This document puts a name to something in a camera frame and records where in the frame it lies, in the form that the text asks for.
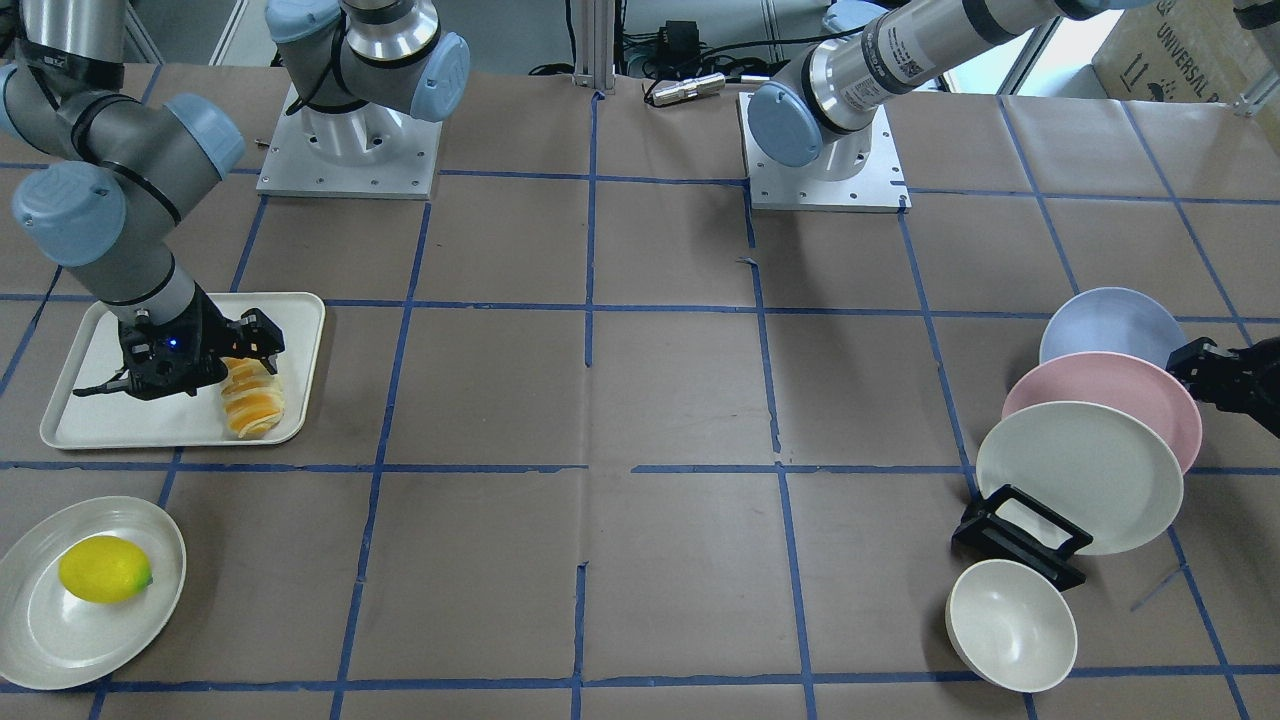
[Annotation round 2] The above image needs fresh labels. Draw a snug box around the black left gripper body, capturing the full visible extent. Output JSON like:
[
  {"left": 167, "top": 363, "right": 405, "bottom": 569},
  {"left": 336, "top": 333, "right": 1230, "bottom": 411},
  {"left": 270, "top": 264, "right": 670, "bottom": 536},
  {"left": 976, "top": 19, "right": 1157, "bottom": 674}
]
[{"left": 1204, "top": 338, "right": 1279, "bottom": 437}]

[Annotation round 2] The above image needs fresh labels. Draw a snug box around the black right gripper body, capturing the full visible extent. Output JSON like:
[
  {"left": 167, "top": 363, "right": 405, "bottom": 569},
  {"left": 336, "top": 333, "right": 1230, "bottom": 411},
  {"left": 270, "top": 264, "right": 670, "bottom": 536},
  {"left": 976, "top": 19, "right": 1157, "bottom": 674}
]
[{"left": 118, "top": 290, "right": 241, "bottom": 401}]

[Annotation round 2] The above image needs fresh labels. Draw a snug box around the orange striped bread roll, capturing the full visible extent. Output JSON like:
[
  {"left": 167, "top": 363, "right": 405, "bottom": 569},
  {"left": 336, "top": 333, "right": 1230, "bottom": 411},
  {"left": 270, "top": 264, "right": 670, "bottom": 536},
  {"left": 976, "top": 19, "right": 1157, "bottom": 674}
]
[{"left": 220, "top": 357, "right": 285, "bottom": 439}]

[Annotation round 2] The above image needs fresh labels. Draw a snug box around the blue plate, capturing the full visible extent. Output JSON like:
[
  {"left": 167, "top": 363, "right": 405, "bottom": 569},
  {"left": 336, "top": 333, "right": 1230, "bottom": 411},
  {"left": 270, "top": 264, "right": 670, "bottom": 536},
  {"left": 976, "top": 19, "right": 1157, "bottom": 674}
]
[{"left": 1039, "top": 287, "right": 1189, "bottom": 368}]

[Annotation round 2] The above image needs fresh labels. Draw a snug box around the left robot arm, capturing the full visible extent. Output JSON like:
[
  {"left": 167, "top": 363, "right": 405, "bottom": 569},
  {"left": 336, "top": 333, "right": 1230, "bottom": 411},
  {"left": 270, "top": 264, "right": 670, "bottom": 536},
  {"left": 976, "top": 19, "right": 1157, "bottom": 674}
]
[{"left": 744, "top": 1, "right": 1277, "bottom": 433}]

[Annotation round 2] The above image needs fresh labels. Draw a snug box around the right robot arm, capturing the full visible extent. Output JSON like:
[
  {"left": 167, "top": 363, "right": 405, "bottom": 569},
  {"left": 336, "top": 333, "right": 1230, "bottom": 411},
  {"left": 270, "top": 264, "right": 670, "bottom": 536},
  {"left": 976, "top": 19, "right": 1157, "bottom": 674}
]
[{"left": 3, "top": 1, "right": 471, "bottom": 401}]

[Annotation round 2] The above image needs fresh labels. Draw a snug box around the pink plate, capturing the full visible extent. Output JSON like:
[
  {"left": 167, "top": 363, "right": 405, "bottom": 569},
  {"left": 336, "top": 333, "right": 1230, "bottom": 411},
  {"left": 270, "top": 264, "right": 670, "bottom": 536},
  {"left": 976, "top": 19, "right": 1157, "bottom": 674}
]
[{"left": 1001, "top": 351, "right": 1203, "bottom": 471}]

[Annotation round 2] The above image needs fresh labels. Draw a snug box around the cream plate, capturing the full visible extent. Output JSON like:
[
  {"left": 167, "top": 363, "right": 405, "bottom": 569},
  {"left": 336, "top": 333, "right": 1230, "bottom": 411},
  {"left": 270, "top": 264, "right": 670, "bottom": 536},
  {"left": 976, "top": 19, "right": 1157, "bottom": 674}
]
[{"left": 975, "top": 401, "right": 1184, "bottom": 556}]

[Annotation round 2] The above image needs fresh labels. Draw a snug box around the white round plate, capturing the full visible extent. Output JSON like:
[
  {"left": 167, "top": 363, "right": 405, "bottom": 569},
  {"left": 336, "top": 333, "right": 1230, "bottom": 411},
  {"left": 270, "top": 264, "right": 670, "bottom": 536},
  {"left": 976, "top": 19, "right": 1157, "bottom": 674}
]
[{"left": 1, "top": 496, "right": 187, "bottom": 691}]

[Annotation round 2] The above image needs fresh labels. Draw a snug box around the white rectangular tray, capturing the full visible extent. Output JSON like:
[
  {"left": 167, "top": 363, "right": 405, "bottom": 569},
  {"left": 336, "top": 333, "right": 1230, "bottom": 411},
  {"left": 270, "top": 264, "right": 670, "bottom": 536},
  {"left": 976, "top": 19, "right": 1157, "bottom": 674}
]
[{"left": 40, "top": 292, "right": 326, "bottom": 450}]

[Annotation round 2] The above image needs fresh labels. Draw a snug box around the yellow lemon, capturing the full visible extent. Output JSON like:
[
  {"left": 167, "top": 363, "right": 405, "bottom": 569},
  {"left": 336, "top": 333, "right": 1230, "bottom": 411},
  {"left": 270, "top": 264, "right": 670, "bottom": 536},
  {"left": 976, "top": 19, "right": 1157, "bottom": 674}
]
[{"left": 58, "top": 536, "right": 154, "bottom": 603}]

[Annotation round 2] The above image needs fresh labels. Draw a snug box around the black dish rack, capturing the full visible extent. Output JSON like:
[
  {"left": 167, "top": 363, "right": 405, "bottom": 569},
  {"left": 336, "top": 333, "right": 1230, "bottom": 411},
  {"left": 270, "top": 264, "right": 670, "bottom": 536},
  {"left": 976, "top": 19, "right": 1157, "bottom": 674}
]
[{"left": 952, "top": 484, "right": 1093, "bottom": 592}]

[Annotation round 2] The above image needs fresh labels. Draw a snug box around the cardboard box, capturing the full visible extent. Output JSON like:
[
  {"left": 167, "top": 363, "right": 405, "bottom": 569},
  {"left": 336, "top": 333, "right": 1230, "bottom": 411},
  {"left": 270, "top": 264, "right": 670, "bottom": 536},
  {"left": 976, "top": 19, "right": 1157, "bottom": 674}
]
[{"left": 1091, "top": 1, "right": 1274, "bottom": 102}]

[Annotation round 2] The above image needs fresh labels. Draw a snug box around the cream bowl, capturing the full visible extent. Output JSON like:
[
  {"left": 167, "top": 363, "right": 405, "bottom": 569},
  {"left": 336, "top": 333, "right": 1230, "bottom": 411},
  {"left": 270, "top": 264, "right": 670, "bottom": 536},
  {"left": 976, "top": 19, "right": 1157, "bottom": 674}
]
[{"left": 943, "top": 559, "right": 1078, "bottom": 693}]

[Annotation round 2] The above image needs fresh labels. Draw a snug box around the black power adapter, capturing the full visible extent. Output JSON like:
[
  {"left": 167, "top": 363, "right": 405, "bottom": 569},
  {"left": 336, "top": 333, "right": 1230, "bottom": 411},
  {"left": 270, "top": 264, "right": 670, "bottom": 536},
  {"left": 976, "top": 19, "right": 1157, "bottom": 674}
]
[{"left": 657, "top": 20, "right": 701, "bottom": 58}]

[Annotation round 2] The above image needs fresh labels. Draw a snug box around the silver metal cylinder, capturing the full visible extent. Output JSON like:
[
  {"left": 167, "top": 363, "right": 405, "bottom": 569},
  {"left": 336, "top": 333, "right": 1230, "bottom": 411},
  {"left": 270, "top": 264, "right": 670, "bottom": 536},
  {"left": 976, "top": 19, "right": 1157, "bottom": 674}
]
[{"left": 644, "top": 72, "right": 727, "bottom": 108}]

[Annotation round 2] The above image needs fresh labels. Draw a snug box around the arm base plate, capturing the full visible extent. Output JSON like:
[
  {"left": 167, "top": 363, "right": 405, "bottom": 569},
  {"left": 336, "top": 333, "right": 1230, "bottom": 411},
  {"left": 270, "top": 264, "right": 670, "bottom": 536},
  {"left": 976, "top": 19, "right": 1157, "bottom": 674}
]
[
  {"left": 256, "top": 105, "right": 443, "bottom": 200},
  {"left": 739, "top": 92, "right": 913, "bottom": 213}
]

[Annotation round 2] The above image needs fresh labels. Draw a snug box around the aluminium frame post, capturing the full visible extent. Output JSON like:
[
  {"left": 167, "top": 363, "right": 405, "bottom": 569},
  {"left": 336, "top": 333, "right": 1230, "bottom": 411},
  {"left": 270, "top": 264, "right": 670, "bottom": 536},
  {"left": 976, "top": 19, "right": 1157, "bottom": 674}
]
[{"left": 570, "top": 0, "right": 621, "bottom": 96}]

